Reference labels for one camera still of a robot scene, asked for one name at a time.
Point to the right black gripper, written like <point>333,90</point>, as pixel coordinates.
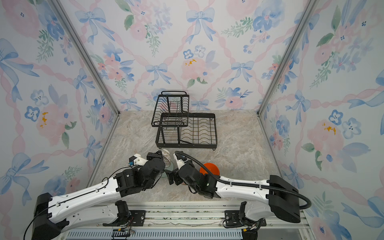
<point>176,175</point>

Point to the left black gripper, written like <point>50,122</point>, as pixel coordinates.
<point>150,158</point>

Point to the orange plastic bowl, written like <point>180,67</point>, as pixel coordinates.
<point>212,168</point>

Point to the mint green ribbed bowl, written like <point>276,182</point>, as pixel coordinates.
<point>169,174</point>

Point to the white patterned lattice bowl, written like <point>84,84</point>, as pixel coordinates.
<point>166,157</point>

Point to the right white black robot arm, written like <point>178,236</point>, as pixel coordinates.
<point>261,199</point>

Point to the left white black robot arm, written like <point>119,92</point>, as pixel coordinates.
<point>101,203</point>

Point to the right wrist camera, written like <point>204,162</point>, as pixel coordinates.
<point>180,160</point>

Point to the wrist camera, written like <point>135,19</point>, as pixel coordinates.
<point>180,160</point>
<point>137,160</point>

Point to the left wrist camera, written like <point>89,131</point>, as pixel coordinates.
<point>137,160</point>

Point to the black wire dish rack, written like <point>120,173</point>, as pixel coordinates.
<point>178,127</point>

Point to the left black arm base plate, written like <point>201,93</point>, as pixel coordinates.
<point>136,217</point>

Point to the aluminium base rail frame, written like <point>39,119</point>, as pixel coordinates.
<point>209,220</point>

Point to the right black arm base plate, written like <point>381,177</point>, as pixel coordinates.
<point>237,218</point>

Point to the left aluminium corner post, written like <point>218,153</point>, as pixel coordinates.
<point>68,25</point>

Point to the aluminium corner post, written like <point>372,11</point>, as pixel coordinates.
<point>68,25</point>
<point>291,47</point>

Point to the right aluminium corner post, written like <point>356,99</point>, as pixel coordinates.
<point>291,47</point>

